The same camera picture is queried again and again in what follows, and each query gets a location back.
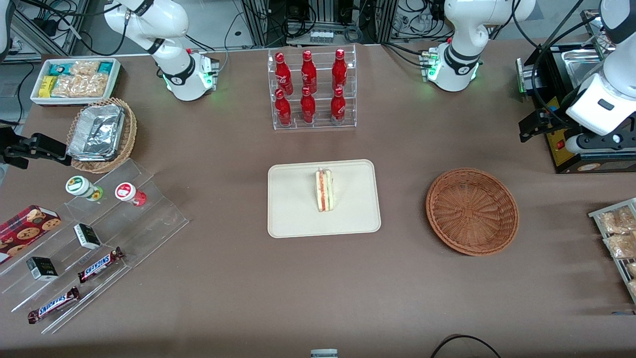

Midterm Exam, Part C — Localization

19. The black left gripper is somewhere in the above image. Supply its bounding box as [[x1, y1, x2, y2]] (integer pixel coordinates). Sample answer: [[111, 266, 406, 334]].
[[519, 110, 567, 143]]

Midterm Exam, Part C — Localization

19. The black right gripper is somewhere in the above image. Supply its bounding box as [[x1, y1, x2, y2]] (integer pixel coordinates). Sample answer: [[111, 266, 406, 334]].
[[0, 130, 73, 169]]

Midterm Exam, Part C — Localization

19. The triangle sandwich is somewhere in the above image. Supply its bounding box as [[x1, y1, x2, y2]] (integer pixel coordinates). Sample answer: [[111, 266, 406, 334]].
[[315, 168, 334, 213]]

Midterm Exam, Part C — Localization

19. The light tan wicker basket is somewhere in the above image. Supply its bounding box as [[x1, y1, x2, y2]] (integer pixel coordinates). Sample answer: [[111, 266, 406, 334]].
[[67, 98, 137, 174]]

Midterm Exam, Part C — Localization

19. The round brown wicker basket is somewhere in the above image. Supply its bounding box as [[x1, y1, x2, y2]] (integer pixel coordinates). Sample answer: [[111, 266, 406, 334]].
[[426, 168, 520, 257]]

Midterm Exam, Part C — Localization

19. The tray of packaged crackers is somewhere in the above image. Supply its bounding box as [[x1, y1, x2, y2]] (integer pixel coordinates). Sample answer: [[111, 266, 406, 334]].
[[588, 198, 636, 304]]

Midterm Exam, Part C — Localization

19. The cream rectangular serving tray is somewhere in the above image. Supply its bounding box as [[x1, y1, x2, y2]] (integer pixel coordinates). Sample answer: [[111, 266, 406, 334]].
[[267, 159, 382, 239]]

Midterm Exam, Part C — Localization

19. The green lid yogurt cup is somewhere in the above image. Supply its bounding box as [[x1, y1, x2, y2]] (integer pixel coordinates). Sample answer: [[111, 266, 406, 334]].
[[66, 177, 104, 201]]

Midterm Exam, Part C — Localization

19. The white plastic snack bin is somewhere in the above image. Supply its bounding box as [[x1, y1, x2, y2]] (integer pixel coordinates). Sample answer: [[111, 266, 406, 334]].
[[30, 58, 121, 106]]

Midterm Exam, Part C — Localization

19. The stack of foil containers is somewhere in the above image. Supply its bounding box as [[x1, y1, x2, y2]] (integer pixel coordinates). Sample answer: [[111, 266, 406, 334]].
[[67, 103, 125, 161]]

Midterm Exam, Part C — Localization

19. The black yellow food warmer appliance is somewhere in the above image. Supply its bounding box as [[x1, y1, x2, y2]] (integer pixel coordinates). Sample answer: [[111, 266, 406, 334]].
[[517, 42, 636, 175]]

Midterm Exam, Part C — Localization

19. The steel pan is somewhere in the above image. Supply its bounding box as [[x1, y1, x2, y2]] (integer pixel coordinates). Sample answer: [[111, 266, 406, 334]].
[[564, 47, 604, 85]]

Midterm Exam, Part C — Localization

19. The red plaid cookie box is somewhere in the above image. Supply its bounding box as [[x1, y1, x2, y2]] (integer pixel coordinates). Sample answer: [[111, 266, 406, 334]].
[[0, 205, 62, 264]]

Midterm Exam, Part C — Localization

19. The red lid yogurt cup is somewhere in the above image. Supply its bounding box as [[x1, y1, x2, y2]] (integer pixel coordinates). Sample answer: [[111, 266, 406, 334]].
[[115, 182, 147, 207]]

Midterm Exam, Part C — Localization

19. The small black carton box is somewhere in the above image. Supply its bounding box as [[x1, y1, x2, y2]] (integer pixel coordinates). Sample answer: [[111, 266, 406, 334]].
[[26, 257, 59, 281], [74, 224, 102, 250]]

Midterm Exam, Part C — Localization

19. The clear acrylic stepped display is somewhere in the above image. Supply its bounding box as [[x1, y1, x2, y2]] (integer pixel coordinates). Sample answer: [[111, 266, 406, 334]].
[[0, 159, 189, 335]]

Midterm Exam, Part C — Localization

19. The Snickers chocolate bar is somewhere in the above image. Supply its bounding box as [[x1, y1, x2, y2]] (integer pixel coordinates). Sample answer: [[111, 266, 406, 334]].
[[27, 286, 80, 324], [78, 247, 124, 283]]

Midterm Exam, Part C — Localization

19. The red cola bottle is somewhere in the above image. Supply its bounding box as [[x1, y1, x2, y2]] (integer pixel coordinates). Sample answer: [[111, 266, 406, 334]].
[[332, 48, 348, 92], [275, 89, 293, 126], [301, 50, 318, 94], [330, 87, 346, 123], [274, 52, 294, 95], [300, 87, 317, 124]]

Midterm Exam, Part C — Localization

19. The clear acrylic bottle rack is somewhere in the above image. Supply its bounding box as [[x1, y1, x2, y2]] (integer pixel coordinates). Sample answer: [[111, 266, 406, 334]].
[[267, 44, 357, 131]]

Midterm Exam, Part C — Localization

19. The black loose cable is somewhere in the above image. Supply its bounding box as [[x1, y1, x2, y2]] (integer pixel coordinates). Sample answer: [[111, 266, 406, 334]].
[[430, 334, 502, 358]]

